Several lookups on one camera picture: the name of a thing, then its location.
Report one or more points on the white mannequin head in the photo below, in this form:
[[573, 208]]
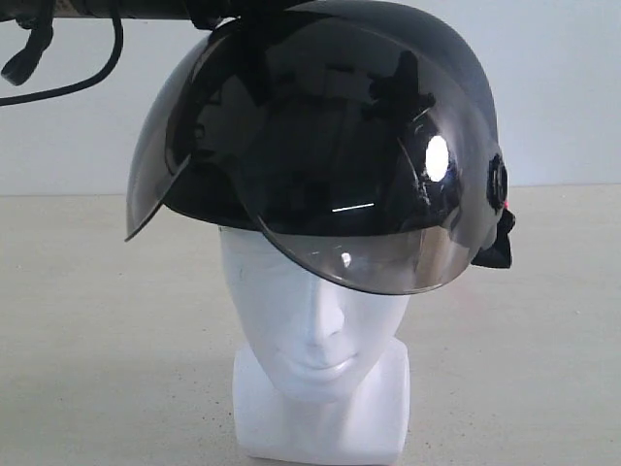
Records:
[[321, 378]]

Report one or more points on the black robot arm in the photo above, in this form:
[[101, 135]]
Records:
[[201, 11]]

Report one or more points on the black helmet with tinted visor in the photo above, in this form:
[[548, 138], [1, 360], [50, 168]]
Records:
[[359, 138]]

